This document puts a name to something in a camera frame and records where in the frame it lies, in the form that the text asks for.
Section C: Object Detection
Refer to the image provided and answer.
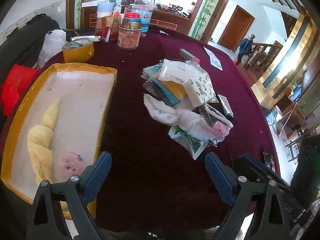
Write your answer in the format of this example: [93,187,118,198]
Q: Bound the white twisted towel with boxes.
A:
[143,94,215,140]

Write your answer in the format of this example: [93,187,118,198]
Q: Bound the bagged yellow blue sponges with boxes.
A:
[143,79,187,106]

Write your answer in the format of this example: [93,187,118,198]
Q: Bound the red yellow carton box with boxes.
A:
[95,15,120,42]

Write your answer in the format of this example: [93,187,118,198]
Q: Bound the silver cream tube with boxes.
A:
[217,94,234,120]

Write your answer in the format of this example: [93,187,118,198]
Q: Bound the beige sealed pouch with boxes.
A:
[158,59,200,84]

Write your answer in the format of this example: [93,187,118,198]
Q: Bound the grey red small box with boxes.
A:
[178,49,200,64]

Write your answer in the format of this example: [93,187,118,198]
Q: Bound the bagged pink cloth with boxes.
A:
[204,103,233,141]

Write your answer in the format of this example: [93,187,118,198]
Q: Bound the pink fluffy sponge toy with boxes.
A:
[55,152,87,182]

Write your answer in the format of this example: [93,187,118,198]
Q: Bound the white plastic bag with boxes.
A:
[36,29,67,69]

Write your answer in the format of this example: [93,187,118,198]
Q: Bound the red-lidded snack jar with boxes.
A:
[117,12,142,50]

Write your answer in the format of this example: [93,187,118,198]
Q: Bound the brown wooden door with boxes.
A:
[218,5,255,52]

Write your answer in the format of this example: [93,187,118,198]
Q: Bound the pale yellow towel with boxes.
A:
[27,99,60,185]

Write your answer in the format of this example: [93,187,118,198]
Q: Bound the green white sachet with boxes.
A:
[168,126,211,160]

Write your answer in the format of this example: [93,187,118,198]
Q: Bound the red plastic bag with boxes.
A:
[1,64,39,116]

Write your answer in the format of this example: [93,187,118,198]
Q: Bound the smartphone on table edge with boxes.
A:
[263,151,276,172]

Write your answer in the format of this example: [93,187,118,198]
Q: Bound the yellow packing tape roll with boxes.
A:
[62,38,94,63]

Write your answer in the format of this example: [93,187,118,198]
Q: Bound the banana print tissue pack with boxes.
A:
[182,76,216,107]

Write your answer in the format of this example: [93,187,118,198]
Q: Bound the white leaflet on table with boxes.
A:
[204,47,223,71]

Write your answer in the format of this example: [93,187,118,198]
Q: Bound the person in blue jacket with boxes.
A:
[235,34,255,65]

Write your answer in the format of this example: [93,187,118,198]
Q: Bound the yellow-rimmed cardboard tray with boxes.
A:
[1,63,117,204]

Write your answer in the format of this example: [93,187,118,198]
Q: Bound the maroon tablecloth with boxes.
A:
[37,26,281,233]

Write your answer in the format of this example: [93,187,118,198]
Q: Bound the clear tall plastic jar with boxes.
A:
[131,0,155,37]

